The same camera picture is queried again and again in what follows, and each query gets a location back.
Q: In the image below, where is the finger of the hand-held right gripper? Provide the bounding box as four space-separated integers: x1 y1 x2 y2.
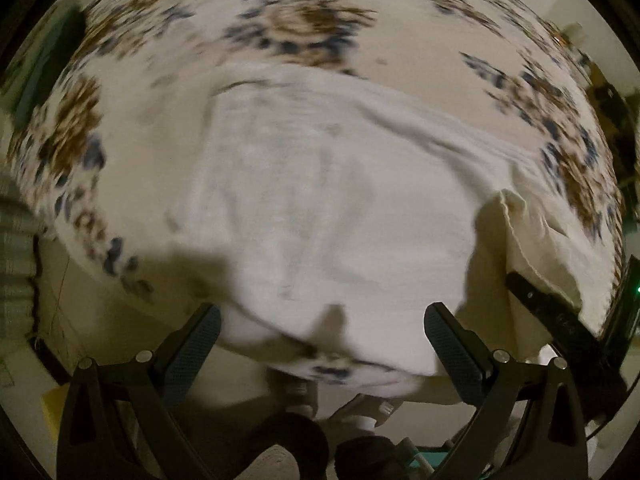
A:
505 270 628 391

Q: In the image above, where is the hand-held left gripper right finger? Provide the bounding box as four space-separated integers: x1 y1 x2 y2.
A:
423 302 591 480

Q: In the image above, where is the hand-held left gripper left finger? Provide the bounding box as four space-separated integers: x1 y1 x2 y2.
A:
56 302 223 480

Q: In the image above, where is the white towel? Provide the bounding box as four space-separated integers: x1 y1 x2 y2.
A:
167 64 621 407

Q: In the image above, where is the teal plastic object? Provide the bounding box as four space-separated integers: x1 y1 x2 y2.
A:
397 437 453 476

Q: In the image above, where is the person's dark socked foot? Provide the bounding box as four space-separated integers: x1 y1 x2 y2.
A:
334 435 403 480
247 410 332 480

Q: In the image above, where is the yellow flat object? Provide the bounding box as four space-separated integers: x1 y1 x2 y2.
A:
41 385 68 438

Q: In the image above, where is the grey striped cloth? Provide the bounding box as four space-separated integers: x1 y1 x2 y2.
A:
0 172 42 343

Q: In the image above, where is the dark green cloth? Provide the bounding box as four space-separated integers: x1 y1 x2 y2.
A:
12 5 87 128

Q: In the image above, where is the floral bed sheet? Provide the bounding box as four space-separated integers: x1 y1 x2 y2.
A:
7 0 627 386

